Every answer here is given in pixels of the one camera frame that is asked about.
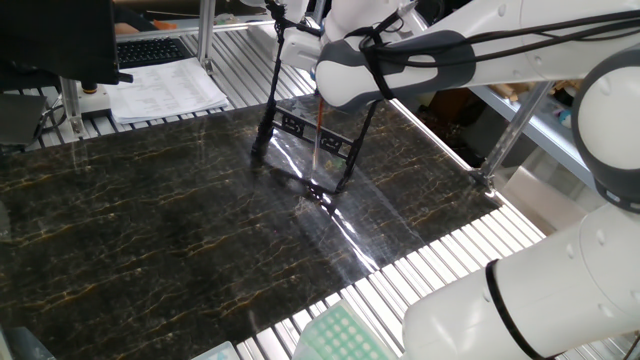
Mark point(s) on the white plastic tip rack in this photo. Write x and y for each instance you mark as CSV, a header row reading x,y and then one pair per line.
x,y
217,352

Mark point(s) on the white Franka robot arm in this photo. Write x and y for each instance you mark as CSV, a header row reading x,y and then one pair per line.
x,y
550,300

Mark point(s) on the black gold marble mat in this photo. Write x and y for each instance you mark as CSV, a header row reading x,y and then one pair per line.
x,y
150,225

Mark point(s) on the black keyboard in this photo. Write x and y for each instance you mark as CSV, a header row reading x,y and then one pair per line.
x,y
150,52

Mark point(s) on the aluminium frame strut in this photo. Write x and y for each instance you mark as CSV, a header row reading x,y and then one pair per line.
x,y
206,35
515,130

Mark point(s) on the black monitor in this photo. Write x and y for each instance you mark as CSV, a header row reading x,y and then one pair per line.
x,y
55,40

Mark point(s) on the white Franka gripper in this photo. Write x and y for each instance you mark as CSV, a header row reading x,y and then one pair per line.
x,y
300,50

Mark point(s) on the black flat device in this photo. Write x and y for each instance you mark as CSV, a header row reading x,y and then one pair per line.
x,y
20,120

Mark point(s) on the small orange object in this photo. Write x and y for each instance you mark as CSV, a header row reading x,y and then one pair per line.
x,y
165,25

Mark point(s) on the white paper stack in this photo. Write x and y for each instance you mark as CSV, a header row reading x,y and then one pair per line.
x,y
160,90

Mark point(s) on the grey metal shelf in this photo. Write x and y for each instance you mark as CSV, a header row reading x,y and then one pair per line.
x,y
550,137

